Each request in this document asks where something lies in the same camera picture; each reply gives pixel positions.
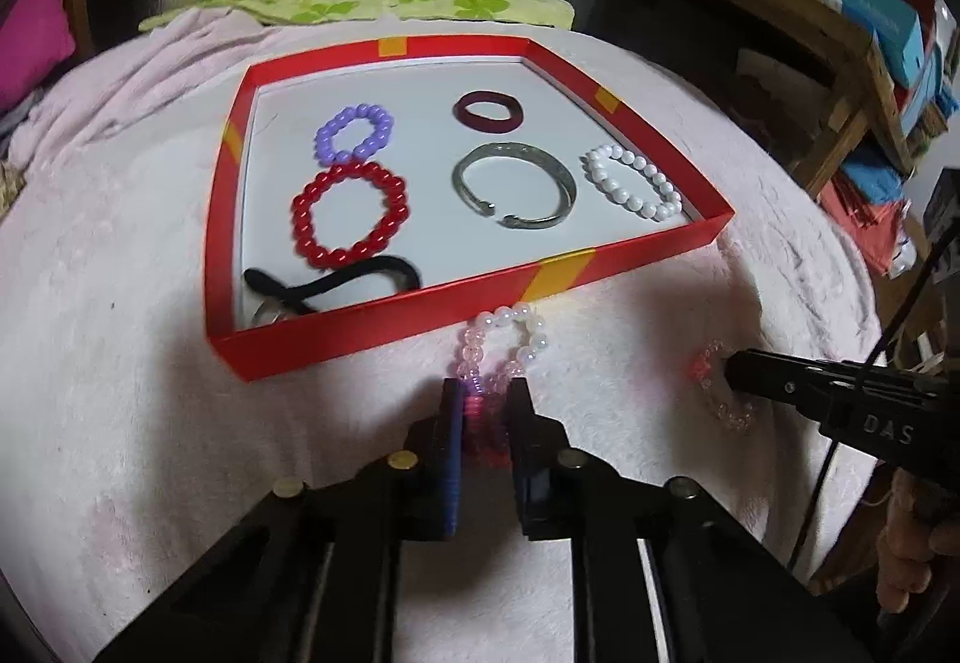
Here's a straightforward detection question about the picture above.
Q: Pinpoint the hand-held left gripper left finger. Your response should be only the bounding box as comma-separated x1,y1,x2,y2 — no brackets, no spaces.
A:
94,381,466,663

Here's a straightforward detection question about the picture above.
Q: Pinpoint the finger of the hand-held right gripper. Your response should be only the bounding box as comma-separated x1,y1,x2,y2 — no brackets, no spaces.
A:
723,349,830,422

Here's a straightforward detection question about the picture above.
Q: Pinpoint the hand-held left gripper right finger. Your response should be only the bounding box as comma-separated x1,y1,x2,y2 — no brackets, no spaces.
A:
508,381,872,663

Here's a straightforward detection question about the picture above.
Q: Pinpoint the clear pink bead bracelet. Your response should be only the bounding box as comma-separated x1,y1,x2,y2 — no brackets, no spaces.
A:
690,340,755,431

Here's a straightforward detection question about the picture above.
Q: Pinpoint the pink and white bead bracelet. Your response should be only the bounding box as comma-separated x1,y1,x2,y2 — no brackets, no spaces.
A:
448,303,548,461

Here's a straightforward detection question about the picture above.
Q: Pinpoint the black hair tie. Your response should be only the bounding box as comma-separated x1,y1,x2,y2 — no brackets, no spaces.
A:
244,256,421,326

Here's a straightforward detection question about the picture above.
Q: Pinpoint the white pearl bracelet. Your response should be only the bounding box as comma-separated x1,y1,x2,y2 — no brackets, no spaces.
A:
583,143,684,223

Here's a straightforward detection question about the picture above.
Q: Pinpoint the red shallow box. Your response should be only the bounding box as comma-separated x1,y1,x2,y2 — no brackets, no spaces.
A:
204,35,736,383

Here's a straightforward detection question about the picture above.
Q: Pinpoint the silver bangle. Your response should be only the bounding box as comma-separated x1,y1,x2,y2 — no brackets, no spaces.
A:
451,142,578,231

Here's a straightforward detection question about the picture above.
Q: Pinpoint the red bead bracelet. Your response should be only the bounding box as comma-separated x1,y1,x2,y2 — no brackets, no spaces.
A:
291,160,410,271

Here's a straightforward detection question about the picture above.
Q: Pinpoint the purple bead bracelet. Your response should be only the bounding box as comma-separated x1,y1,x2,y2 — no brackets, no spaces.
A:
314,103,395,166

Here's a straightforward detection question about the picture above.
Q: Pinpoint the dark red scrunchie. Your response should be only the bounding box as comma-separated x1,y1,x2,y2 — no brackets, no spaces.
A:
454,91,522,135

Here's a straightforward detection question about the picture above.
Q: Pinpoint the person's right hand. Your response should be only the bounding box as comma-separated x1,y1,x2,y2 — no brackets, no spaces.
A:
876,468,960,608

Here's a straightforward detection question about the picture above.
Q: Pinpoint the stack of folded cloths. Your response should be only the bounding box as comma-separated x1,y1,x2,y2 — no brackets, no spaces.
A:
820,142,917,278

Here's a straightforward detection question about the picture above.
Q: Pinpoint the blue cardboard box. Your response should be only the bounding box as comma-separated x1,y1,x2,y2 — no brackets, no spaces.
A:
778,0,925,88

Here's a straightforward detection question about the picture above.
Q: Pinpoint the woven brown tag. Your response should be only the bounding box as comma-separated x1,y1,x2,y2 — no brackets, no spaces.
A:
0,160,28,223

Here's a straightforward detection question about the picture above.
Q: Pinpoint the magenta pillow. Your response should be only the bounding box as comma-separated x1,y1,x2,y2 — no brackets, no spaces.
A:
0,0,77,115

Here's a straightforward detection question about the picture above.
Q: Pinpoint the black cable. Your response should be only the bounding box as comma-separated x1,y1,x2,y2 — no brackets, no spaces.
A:
784,228,960,563

